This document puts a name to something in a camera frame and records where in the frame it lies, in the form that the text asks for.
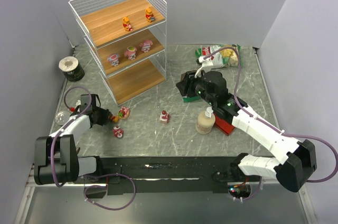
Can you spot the pink bear cake toy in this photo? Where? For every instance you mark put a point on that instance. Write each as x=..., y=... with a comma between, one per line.
x=118, y=132

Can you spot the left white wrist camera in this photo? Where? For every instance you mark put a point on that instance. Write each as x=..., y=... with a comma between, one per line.
x=74, y=110

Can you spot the pink bear strawberry donut toy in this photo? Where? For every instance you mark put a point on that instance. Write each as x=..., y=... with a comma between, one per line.
x=124, y=112

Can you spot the orange bear red shirt toy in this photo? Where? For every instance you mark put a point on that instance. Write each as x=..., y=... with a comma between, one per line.
x=126, y=24

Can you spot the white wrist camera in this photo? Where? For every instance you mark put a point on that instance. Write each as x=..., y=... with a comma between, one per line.
x=74, y=110
x=205, y=64

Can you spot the pink blue bear toy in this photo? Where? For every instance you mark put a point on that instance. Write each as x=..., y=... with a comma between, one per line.
x=113, y=59

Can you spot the silver top drink can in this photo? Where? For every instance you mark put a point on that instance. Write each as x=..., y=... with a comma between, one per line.
x=62, y=117

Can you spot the small orange bear toy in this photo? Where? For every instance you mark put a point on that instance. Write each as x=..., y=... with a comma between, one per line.
x=149, y=15

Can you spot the white wire wooden shelf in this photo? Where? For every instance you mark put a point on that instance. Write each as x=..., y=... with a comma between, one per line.
x=102, y=28

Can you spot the dark can white lid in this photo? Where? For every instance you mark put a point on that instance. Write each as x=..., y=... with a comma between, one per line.
x=71, y=68

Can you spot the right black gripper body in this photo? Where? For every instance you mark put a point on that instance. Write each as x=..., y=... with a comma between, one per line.
x=187, y=84

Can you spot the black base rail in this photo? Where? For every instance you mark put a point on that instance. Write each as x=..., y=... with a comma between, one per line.
x=157, y=174

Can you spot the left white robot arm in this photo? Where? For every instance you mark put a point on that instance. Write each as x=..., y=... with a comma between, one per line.
x=58, y=150

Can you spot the cream plastic cup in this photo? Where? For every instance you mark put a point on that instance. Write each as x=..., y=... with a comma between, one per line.
x=205, y=121

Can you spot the red flat box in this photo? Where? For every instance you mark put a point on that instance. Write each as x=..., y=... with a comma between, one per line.
x=223, y=126

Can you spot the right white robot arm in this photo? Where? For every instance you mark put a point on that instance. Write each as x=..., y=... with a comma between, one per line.
x=292, y=162

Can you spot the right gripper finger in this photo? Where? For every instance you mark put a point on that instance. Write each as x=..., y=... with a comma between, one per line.
x=183, y=84
x=191, y=83

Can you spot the green chips bag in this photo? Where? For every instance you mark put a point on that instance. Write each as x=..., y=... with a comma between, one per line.
x=221, y=55

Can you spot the strawberry cake slice toy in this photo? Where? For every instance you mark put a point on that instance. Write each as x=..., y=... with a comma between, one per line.
x=164, y=117

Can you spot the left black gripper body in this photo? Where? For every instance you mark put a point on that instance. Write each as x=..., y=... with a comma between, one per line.
x=104, y=115

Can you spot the green wrapped brown roll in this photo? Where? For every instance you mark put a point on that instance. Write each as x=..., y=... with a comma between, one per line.
x=190, y=99

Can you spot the pink pig purple bow toy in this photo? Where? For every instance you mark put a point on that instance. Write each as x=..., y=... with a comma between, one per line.
x=146, y=46

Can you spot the pink bear green hat toy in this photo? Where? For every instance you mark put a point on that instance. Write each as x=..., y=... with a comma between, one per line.
x=130, y=53

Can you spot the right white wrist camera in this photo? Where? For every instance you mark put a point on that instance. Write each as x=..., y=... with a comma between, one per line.
x=205, y=64

